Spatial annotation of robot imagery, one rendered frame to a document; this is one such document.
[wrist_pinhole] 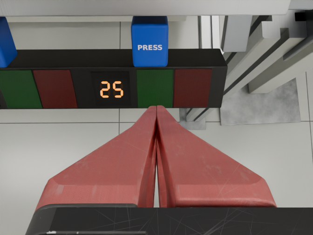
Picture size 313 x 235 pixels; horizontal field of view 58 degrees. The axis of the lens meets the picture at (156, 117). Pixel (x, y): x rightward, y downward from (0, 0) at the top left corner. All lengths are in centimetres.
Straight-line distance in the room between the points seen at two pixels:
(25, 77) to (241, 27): 18
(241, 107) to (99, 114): 45
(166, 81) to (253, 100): 73
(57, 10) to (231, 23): 13
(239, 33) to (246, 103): 69
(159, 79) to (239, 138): 71
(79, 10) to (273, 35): 18
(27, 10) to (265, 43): 20
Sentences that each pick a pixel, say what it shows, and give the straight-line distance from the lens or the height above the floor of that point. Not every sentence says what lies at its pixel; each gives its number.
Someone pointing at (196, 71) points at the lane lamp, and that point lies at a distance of 22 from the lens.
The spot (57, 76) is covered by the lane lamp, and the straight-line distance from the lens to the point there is 24.
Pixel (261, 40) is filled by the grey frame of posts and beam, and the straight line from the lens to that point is 29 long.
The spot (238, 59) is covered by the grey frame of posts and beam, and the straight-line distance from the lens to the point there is 35.
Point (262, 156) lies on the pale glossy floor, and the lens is 94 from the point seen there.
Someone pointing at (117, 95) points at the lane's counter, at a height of 65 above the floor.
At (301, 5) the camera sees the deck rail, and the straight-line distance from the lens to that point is 20.
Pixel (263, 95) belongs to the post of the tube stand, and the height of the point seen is 1.
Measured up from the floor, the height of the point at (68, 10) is 73.
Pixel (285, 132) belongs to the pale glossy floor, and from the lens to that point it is 97.
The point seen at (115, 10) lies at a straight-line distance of 17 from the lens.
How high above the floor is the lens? 88
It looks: 82 degrees down
